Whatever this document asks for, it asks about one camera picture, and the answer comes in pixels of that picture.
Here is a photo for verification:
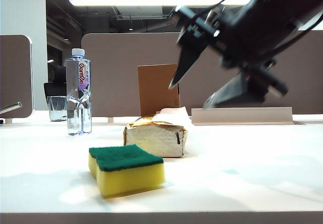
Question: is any yellow sponge with green scourer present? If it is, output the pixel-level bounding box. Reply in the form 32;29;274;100
88;144;167;198

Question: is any black office chair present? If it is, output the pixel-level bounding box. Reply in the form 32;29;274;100
44;64;68;111

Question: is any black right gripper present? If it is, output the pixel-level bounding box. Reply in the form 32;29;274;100
168;6;289;108

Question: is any white tissue sheet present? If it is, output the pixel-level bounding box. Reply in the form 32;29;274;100
153;106;194;132

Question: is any clear drinking glass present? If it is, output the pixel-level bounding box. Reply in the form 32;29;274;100
47;95;68;122

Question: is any wide brown desk partition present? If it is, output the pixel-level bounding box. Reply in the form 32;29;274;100
81;30;323;119

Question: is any narrow brown desk partition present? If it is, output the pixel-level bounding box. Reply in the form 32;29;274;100
0;34;35;120

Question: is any silver metal rod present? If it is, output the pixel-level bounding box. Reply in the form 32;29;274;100
0;101;23;115

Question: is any brown cardboard box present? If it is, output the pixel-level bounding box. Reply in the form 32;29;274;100
137;63;181;116

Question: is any clear Ganten water bottle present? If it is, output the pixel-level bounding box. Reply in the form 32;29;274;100
66;48;92;136

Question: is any gold and white tissue pack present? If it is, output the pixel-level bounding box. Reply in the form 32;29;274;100
123;116;189;158

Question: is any long ceiling light strip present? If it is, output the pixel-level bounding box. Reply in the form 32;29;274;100
68;0;253;7

